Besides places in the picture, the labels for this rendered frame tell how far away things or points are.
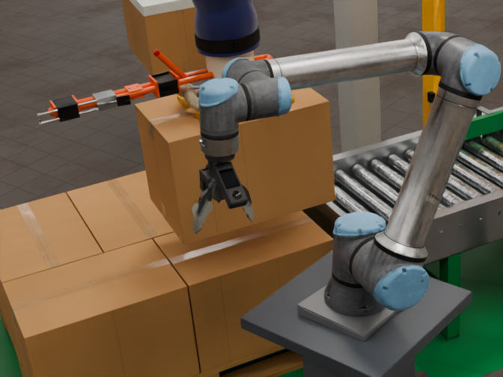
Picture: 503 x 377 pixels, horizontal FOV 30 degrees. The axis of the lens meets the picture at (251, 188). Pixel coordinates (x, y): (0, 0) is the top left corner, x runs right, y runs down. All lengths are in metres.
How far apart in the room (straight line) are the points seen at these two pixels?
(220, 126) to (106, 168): 3.52
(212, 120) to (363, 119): 2.77
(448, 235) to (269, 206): 0.74
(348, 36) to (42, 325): 2.19
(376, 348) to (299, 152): 0.92
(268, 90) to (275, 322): 0.88
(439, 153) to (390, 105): 3.65
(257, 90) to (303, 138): 1.17
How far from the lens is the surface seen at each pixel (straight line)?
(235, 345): 3.63
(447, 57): 2.47
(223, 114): 2.14
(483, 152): 4.23
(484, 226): 3.78
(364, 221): 2.71
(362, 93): 4.81
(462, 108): 2.45
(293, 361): 3.84
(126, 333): 3.42
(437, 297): 2.90
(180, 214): 3.25
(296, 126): 3.29
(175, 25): 5.08
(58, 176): 5.65
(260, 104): 2.16
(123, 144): 5.91
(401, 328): 2.77
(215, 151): 2.17
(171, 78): 3.26
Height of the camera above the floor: 2.40
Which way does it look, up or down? 28 degrees down
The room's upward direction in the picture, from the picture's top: 6 degrees counter-clockwise
